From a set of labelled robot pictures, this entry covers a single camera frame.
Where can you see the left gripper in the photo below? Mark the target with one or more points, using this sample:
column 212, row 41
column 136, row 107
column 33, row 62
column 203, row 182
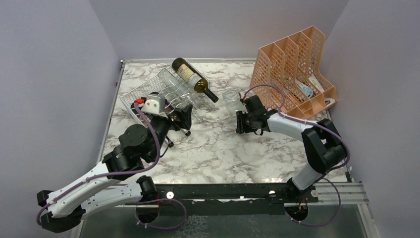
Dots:
column 185, row 116

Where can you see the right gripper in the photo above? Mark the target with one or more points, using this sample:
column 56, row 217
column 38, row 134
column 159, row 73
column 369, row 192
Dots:
column 241, row 127

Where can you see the green wine bottle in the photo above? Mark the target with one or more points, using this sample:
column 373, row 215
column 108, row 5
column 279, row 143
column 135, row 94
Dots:
column 179, row 123
column 192, row 77

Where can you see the clear round liquor bottle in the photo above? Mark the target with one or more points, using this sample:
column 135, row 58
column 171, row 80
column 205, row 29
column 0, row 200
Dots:
column 231, row 98

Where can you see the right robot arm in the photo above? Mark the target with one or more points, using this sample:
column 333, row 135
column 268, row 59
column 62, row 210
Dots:
column 323, row 145

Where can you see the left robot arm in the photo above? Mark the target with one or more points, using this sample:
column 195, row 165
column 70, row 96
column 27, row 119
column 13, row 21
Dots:
column 119, row 178

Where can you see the peach plastic file organizer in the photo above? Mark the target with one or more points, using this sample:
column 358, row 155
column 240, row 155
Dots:
column 287, row 75

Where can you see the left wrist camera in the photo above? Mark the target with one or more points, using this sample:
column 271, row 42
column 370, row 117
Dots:
column 153, row 104

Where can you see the white wire wine rack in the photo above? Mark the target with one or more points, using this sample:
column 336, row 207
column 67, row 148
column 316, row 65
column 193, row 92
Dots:
column 155, row 85

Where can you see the black mounting rail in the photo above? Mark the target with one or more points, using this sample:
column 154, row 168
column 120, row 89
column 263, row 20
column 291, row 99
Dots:
column 222, row 199

